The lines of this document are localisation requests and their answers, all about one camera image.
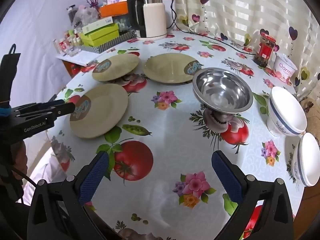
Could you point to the white and black electric kettle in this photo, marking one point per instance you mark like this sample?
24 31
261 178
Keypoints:
152 17

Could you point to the stack of beige plates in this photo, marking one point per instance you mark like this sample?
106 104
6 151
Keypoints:
167 67

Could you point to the green box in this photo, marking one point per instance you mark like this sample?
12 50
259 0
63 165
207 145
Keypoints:
100 36

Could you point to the cream curtain with heart print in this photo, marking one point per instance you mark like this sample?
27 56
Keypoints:
237 5

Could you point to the orange box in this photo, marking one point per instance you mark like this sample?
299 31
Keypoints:
112 10

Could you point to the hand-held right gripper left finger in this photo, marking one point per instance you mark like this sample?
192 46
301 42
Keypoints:
93 177

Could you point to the brown cloth bag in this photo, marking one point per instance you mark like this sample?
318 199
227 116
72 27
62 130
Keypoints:
312 115

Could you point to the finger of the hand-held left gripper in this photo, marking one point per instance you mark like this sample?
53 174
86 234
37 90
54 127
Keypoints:
57 103
66 110

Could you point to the small glass jar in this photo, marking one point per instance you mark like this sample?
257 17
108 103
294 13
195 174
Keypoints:
61 46
74 50

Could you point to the striped tray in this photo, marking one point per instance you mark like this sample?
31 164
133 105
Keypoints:
110 45

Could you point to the glass jar with red label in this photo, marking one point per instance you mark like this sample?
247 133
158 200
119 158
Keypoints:
263 51

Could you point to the person's left hand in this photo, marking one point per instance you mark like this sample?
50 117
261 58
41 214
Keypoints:
21 155

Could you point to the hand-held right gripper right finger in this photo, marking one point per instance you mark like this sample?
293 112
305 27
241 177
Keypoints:
227 180

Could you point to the stainless steel bowl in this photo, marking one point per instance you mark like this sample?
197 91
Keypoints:
222 92

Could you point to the floral vegetable print tablecloth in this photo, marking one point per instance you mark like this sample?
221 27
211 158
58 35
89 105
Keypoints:
175 135

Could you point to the beige plate with blue print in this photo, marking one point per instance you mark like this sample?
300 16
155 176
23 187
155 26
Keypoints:
105 110
117 67

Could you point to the white bowl with blue stripe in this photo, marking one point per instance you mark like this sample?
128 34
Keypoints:
287 110
308 160

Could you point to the white yogurt tub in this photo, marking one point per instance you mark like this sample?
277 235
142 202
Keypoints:
285 67

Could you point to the white notebook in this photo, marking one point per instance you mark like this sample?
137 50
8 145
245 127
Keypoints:
77 58

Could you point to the white flat box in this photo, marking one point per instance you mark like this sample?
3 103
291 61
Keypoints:
97 25

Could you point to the clear plastic bag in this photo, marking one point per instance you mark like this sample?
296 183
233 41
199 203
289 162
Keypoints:
85 16

